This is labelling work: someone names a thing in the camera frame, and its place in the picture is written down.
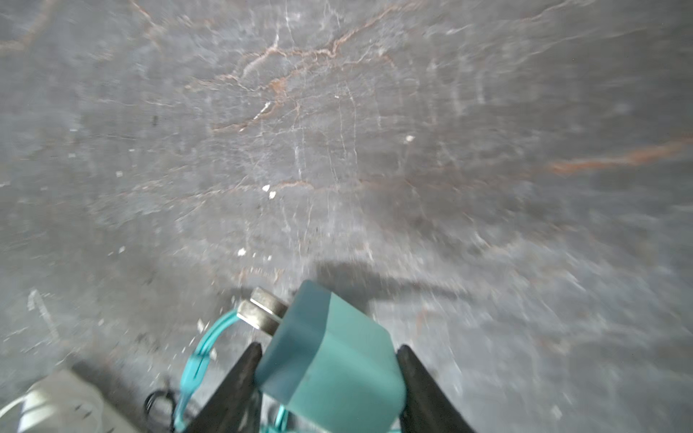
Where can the white power strip colourful sockets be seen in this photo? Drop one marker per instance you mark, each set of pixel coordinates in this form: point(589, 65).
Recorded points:
point(65, 402)

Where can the white charger with black cable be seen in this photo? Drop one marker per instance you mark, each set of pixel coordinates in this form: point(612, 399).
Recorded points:
point(159, 409)

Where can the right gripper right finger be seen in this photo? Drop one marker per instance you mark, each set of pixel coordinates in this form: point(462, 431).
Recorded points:
point(427, 409)

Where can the teal charger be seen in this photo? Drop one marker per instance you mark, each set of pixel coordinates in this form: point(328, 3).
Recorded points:
point(327, 362)

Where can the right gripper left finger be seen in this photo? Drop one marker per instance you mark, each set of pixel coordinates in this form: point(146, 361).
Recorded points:
point(235, 407)

